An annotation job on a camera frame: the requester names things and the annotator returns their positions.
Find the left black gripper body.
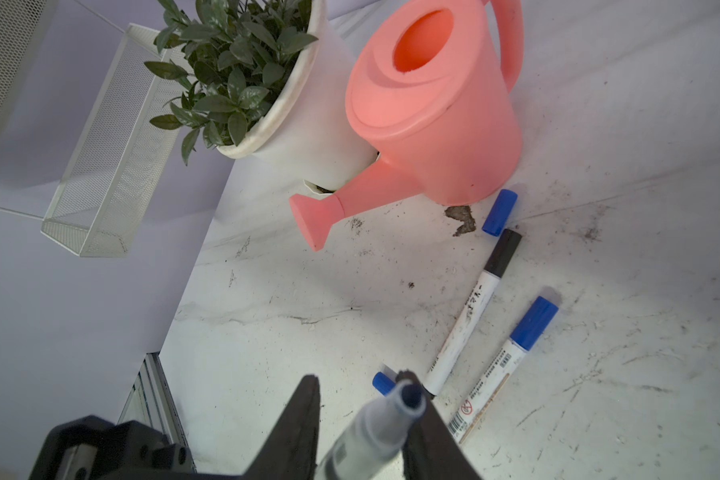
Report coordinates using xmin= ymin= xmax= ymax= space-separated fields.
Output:
xmin=29 ymin=415 xmax=220 ymax=479

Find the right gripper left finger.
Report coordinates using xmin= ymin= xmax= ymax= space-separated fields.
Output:
xmin=242 ymin=375 xmax=321 ymax=479

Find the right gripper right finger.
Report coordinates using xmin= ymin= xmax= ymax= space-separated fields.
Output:
xmin=396 ymin=370 xmax=481 ymax=480

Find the white marker blue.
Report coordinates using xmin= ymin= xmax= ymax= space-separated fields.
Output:
xmin=482 ymin=189 xmax=518 ymax=237
xmin=447 ymin=296 xmax=558 ymax=443

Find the white marker black tip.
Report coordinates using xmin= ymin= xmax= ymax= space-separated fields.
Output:
xmin=422 ymin=229 xmax=523 ymax=397

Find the blue pen cap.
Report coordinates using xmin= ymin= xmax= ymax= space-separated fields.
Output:
xmin=372 ymin=371 xmax=396 ymax=396

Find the white lower mesh shelf bin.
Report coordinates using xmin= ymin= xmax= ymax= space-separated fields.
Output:
xmin=41 ymin=24 xmax=183 ymax=258

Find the white mesh shelf bin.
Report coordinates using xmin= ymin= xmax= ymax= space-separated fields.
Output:
xmin=41 ymin=24 xmax=183 ymax=258
xmin=0 ymin=0 xmax=58 ymax=138

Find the pink watering can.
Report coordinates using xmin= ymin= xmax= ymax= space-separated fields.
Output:
xmin=290 ymin=0 xmax=524 ymax=251

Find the potted green plant white pot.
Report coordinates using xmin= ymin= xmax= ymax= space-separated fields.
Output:
xmin=145 ymin=1 xmax=378 ymax=192

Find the white upper mesh shelf bin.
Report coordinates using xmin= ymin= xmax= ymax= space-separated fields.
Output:
xmin=0 ymin=0 xmax=58 ymax=138

